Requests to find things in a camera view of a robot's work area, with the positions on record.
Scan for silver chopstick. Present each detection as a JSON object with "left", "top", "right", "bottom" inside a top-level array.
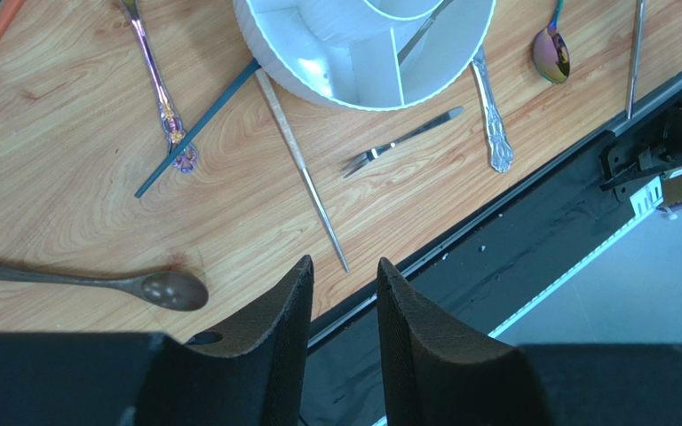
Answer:
[{"left": 625, "top": 0, "right": 646, "bottom": 121}]

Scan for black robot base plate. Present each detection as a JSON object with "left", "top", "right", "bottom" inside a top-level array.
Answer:
[{"left": 299, "top": 77, "right": 682, "bottom": 425}]

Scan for silver utensils in holder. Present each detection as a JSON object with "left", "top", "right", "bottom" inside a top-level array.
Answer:
[{"left": 397, "top": 0, "right": 453, "bottom": 65}]

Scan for iridescent ornate handle utensil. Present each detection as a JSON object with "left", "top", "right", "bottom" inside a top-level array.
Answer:
[{"left": 120, "top": 0, "right": 186, "bottom": 154}]

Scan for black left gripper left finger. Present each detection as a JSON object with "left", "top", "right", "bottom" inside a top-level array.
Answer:
[{"left": 0, "top": 256, "right": 314, "bottom": 425}]

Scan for white divided utensil holder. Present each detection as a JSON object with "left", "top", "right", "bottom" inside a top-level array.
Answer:
[{"left": 233, "top": 1, "right": 496, "bottom": 112}]

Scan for iridescent blue purple spoon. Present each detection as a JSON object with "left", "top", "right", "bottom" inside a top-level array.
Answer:
[{"left": 532, "top": 0, "right": 571, "bottom": 84}]

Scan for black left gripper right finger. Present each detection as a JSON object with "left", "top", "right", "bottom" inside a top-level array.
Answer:
[{"left": 377, "top": 258, "right": 682, "bottom": 425}]

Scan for small silver fork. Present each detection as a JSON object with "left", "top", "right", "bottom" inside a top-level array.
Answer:
[{"left": 340, "top": 106, "right": 464, "bottom": 178}]

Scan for silver table knife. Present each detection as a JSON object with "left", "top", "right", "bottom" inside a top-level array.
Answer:
[{"left": 471, "top": 45, "right": 514, "bottom": 173}]

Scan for dark brown wooden spoon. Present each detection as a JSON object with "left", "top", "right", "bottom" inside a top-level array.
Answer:
[{"left": 0, "top": 264, "right": 210, "bottom": 312}]

